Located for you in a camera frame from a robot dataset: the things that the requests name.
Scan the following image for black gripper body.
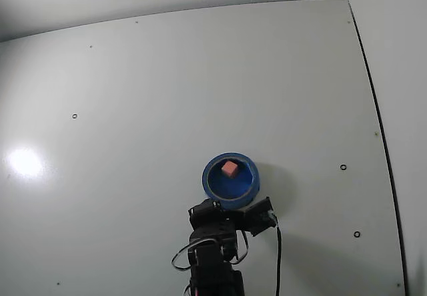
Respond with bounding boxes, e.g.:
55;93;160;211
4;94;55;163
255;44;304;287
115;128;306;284
187;198;248;242

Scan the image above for small pink cube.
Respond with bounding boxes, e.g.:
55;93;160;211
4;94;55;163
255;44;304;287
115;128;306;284
221;160;239;179

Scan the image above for blue round bowl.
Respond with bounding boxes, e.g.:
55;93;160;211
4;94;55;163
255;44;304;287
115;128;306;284
201;153;261;210

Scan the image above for looped arm wire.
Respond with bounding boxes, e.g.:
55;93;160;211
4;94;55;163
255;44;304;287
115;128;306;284
171;239;201;272
232;231;251;265

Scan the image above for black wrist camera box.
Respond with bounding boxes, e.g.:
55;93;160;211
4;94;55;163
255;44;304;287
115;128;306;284
242;195;280;238

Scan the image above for black camera cable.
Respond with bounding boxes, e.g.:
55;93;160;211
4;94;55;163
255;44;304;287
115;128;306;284
270;223;284;296

